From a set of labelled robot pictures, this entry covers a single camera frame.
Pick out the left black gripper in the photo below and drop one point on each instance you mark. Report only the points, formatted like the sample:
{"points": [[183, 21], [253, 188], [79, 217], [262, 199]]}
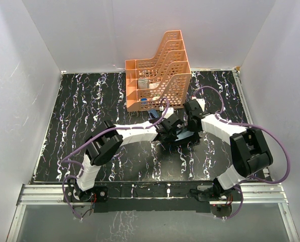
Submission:
{"points": [[173, 137]]}

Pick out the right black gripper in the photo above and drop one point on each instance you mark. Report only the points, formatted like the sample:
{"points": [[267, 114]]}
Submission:
{"points": [[190, 127]]}

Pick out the blue sunglasses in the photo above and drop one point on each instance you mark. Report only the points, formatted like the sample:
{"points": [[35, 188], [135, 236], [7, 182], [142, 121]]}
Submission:
{"points": [[152, 114]]}

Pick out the black sunglasses case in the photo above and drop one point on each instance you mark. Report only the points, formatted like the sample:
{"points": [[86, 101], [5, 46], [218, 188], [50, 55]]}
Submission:
{"points": [[185, 141]]}

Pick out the light blue cleaning cloth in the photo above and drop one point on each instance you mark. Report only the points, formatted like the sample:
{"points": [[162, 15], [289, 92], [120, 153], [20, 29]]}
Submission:
{"points": [[184, 134]]}

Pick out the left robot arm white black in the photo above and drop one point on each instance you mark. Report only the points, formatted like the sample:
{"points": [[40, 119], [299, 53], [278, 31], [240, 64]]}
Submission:
{"points": [[103, 144]]}

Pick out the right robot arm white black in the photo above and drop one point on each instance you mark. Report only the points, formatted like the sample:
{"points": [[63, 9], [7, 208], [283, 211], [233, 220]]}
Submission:
{"points": [[249, 150]]}

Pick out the white paper in organizer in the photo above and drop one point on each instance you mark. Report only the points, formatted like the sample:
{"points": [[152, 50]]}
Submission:
{"points": [[156, 89]]}

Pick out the orange plastic file organizer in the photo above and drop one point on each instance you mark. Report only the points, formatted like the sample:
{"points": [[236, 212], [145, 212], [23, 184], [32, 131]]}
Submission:
{"points": [[167, 74]]}

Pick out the grey packet in organizer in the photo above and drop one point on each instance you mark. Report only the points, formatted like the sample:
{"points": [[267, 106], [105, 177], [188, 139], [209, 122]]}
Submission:
{"points": [[143, 83]]}

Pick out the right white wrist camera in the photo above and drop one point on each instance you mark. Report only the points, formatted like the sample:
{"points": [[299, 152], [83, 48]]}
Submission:
{"points": [[201, 103]]}

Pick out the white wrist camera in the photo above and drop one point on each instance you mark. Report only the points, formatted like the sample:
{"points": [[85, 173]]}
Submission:
{"points": [[201, 103], [166, 112]]}

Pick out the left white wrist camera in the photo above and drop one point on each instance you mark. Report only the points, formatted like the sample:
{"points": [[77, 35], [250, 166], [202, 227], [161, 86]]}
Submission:
{"points": [[166, 112]]}

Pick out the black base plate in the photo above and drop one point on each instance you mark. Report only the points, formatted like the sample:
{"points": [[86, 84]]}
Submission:
{"points": [[199, 196]]}

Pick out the aluminium frame rail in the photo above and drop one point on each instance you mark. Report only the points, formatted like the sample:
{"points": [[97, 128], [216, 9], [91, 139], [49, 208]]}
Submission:
{"points": [[262, 215]]}

